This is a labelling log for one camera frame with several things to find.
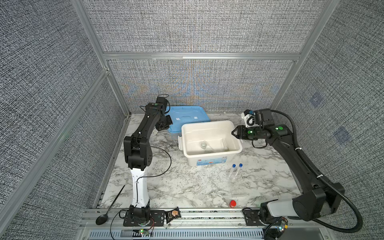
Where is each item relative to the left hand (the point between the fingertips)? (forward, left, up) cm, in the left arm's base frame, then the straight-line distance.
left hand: (169, 127), depth 96 cm
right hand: (-15, -37, +12) cm, 42 cm away
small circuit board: (-48, -3, -10) cm, 49 cm away
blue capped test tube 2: (-30, -38, +2) cm, 49 cm away
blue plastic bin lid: (+18, -8, -7) cm, 21 cm away
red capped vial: (-45, -33, -10) cm, 56 cm away
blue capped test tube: (-30, -36, -10) cm, 48 cm away
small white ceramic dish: (-9, -22, -10) cm, 26 cm away
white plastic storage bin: (-7, -26, -11) cm, 29 cm away
